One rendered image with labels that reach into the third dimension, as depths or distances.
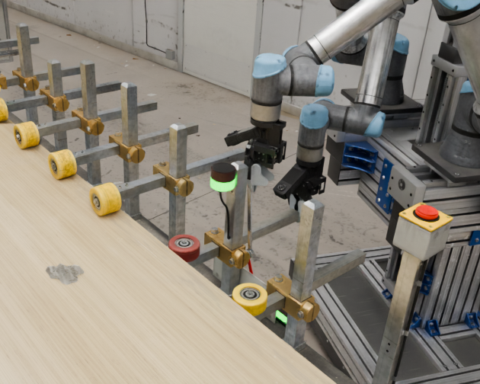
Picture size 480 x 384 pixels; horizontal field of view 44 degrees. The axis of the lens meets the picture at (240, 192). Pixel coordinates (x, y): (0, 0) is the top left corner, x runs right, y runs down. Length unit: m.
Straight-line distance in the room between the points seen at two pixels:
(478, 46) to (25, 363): 1.20
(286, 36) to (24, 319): 3.73
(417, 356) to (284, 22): 3.04
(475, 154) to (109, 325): 1.10
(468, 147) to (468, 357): 0.93
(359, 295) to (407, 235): 1.46
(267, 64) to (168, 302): 0.58
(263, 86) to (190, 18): 4.07
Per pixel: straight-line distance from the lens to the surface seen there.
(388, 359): 1.31
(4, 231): 1.62
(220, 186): 1.41
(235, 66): 5.15
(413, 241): 1.11
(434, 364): 2.34
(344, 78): 4.48
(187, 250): 1.48
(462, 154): 1.81
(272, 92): 1.41
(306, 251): 1.34
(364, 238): 3.33
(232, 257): 1.55
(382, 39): 1.75
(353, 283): 2.62
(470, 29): 1.52
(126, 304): 1.34
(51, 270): 1.44
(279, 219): 1.72
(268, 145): 1.47
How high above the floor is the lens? 1.76
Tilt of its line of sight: 29 degrees down
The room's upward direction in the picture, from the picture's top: 4 degrees clockwise
